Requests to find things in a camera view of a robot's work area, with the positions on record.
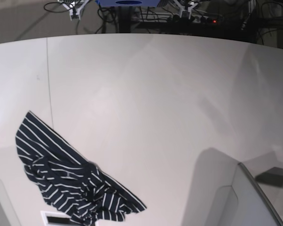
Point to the navy white striped t-shirt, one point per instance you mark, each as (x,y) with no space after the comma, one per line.
(67,180)

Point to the black power strip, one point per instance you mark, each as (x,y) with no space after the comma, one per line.
(196,19)

